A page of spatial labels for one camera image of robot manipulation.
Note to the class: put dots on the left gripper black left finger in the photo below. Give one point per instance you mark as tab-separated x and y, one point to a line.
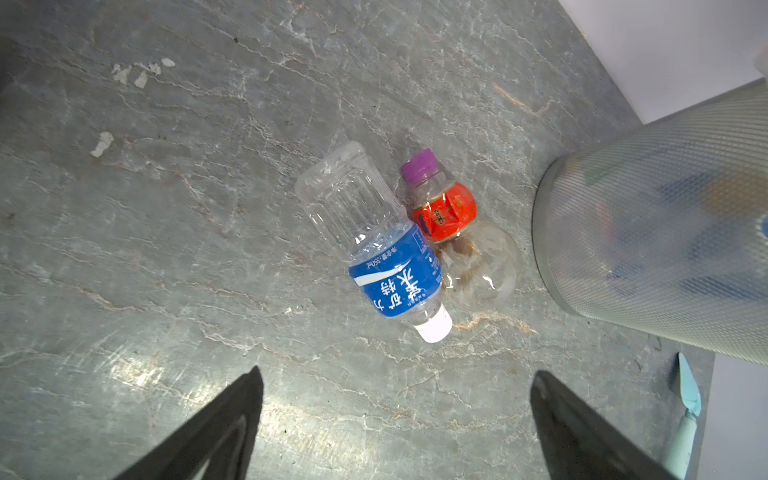
216	443

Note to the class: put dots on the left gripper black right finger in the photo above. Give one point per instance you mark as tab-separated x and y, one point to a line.
578	443

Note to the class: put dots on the grey mesh waste bin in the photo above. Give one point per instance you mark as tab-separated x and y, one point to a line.
664	230

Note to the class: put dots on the light blue garden trowel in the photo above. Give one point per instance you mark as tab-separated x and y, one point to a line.
678	454

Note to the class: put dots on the small red label purple cap bottle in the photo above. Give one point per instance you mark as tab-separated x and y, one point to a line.
480	261

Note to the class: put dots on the blue label bottle white cap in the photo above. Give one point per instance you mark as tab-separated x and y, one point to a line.
385	253

